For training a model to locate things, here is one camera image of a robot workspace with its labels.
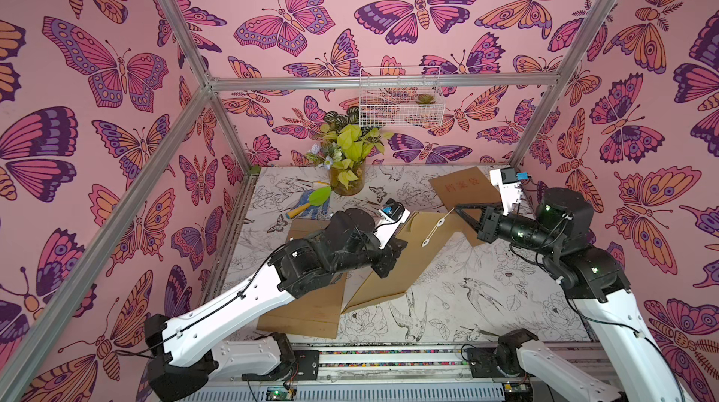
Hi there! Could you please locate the kraft file bag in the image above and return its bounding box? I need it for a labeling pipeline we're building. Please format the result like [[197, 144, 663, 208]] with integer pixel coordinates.
[[423, 167, 502, 247], [255, 218, 349, 340], [343, 212, 483, 314]]

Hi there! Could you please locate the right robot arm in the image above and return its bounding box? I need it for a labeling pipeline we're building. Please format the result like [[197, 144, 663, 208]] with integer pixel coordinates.
[[455, 188, 691, 401]]

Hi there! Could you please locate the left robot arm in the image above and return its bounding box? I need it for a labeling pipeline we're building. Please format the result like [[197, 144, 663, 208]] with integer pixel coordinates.
[[144, 201, 410, 401]]

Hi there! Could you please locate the green item in basket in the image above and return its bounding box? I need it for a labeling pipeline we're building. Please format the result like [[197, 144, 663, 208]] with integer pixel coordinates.
[[416, 93, 436, 105]]

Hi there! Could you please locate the glass vase with plants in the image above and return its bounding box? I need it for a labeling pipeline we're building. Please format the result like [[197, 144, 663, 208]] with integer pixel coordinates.
[[306, 106, 392, 196]]

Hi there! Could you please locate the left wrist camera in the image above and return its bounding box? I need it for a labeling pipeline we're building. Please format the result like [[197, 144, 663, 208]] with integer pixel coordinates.
[[374, 198, 411, 250]]

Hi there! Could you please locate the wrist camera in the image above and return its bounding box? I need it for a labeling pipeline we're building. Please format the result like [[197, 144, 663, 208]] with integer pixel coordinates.
[[374, 198, 411, 250], [490, 167, 530, 216]]

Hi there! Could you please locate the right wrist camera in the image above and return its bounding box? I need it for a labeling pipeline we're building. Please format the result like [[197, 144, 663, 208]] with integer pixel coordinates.
[[490, 167, 530, 216]]

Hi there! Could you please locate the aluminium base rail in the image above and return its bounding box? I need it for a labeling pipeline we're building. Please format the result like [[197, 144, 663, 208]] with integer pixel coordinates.
[[190, 342, 619, 402]]

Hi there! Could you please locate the white wire basket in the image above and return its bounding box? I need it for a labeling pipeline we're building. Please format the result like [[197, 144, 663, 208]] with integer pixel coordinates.
[[357, 67, 446, 129]]

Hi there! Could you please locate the aluminium frame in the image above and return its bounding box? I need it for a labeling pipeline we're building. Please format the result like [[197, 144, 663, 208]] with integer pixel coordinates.
[[1, 0, 617, 401]]

